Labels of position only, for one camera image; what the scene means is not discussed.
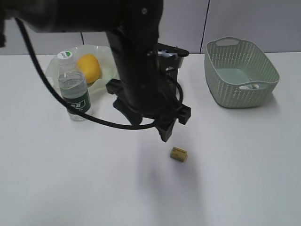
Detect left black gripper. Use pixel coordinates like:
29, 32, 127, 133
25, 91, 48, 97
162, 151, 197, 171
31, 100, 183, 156
106, 31, 191, 142

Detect yellow eraser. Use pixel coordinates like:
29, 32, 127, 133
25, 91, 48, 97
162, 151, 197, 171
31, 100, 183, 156
170, 147, 188, 162

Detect white waste paper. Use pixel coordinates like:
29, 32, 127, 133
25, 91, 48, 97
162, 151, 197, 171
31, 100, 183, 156
239, 84, 259, 90

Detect yellow mango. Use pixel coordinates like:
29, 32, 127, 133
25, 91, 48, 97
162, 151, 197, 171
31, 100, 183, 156
77, 54, 101, 84

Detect clear water bottle green label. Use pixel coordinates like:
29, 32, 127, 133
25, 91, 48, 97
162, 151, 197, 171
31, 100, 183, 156
57, 50, 94, 115

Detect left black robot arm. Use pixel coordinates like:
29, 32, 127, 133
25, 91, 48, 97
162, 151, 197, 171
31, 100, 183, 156
0, 0, 191, 141

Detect black mesh pen holder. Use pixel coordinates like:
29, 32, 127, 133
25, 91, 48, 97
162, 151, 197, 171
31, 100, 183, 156
162, 56, 184, 99

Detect translucent green wavy plate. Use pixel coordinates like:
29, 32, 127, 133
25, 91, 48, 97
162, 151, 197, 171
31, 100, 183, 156
45, 45, 119, 95

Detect green plastic woven basket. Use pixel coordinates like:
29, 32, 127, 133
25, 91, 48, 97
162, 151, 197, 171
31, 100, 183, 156
204, 37, 280, 108

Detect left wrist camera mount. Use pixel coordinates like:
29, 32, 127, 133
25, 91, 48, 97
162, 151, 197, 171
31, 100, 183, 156
157, 43, 189, 71

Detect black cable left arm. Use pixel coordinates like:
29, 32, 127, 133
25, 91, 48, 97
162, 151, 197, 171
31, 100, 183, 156
14, 17, 184, 130

